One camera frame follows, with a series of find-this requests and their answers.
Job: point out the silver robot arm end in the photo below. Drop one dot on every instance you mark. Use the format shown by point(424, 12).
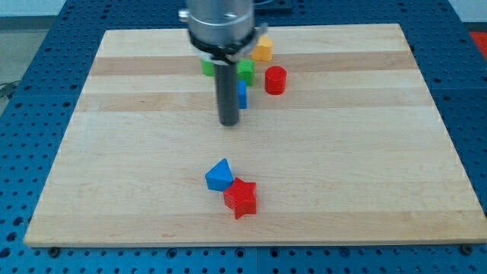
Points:
point(220, 23)

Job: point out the blue cube block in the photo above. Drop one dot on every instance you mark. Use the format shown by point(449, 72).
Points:
point(242, 94)

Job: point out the blue triangle block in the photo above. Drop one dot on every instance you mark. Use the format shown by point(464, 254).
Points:
point(219, 178)

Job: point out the red star block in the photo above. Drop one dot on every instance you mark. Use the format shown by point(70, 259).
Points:
point(241, 198)

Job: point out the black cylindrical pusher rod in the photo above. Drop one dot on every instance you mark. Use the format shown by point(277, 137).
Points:
point(226, 93)

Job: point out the red cylinder block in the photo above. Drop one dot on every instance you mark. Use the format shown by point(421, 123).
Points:
point(275, 80)

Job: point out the green block right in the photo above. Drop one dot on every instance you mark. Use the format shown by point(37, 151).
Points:
point(246, 71)

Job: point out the green block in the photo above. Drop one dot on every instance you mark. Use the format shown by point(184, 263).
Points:
point(246, 71)
point(207, 66)

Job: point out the green block left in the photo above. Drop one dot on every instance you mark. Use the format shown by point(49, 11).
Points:
point(207, 66)

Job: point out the yellow heart block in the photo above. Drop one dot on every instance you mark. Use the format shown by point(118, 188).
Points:
point(263, 50)

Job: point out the wooden board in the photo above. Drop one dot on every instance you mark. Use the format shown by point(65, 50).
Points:
point(353, 153)

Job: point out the black cable tie band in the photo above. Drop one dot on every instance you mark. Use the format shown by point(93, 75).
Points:
point(230, 53)

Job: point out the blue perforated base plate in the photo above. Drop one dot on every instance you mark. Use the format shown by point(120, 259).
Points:
point(35, 119)

